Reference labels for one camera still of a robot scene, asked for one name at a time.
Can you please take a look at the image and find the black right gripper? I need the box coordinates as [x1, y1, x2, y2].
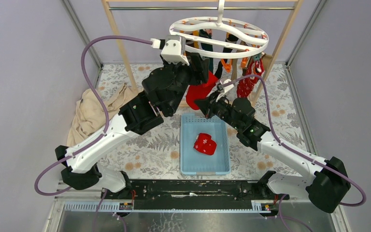
[194, 89, 242, 131]

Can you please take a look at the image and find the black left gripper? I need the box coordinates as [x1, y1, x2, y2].
[158, 51, 207, 113]

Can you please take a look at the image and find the plain red sock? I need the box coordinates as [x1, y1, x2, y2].
[185, 71, 218, 110]

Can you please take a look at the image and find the red snowflake sock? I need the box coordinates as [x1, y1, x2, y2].
[193, 133, 217, 156]

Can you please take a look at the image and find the white round clip hanger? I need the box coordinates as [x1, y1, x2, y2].
[169, 0, 269, 59]

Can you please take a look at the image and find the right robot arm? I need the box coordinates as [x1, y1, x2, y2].
[195, 97, 351, 213]

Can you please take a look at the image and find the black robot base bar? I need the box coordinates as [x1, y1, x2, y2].
[101, 172, 283, 213]

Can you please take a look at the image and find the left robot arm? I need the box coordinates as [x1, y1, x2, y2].
[55, 53, 210, 199]

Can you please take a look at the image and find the dark teal sock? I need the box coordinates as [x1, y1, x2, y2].
[199, 29, 214, 72]

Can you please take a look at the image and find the red patterned sock pair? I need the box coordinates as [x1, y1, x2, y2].
[236, 58, 265, 98]

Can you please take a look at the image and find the light blue plastic basket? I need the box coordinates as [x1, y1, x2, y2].
[180, 113, 231, 175]

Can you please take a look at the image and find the tan brown sock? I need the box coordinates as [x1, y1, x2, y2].
[261, 53, 273, 72]

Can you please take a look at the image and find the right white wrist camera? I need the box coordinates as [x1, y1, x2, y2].
[216, 78, 234, 97]

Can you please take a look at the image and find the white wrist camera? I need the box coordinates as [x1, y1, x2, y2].
[150, 35, 189, 65]
[216, 78, 234, 97]

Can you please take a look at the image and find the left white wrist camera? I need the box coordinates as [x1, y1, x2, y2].
[150, 35, 189, 65]

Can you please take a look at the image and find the wooden drying rack frame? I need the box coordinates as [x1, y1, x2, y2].
[101, 0, 303, 108]

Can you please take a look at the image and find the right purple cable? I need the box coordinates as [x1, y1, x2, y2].
[219, 74, 367, 207]

